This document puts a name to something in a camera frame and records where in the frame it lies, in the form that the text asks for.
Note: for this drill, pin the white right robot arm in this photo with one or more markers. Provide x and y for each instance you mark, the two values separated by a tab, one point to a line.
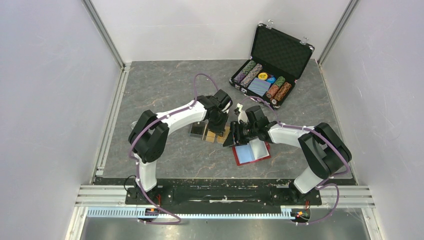
323	149

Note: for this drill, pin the yellow dealer button chip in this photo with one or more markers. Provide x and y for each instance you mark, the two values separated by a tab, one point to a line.
263	76

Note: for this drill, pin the clear acrylic card tray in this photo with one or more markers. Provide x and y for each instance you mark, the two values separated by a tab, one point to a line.
202	139

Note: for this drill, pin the blue playing card deck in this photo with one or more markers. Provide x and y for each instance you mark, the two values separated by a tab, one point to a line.
259	86

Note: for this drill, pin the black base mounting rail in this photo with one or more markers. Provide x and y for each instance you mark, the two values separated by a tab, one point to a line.
216	196

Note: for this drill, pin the black VIP card stack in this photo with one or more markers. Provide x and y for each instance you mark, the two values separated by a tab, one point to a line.
197	129

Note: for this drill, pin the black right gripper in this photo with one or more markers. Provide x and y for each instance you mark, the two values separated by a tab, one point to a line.
235	135

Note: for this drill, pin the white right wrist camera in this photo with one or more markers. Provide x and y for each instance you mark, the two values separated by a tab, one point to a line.
240	113

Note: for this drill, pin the gold card stack middle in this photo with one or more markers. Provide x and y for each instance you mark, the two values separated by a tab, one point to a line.
210	137

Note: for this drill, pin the gold VIP card stack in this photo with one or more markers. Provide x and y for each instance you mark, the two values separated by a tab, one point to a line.
220	139

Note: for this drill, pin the black poker chip case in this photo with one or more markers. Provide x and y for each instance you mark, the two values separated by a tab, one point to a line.
282	56

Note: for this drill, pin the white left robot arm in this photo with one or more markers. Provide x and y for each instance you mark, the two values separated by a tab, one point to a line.
149	135

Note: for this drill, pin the red leather card holder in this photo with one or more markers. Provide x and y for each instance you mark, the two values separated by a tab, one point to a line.
255	151

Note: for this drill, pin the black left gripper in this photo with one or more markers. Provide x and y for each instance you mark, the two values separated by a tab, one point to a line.
220	129

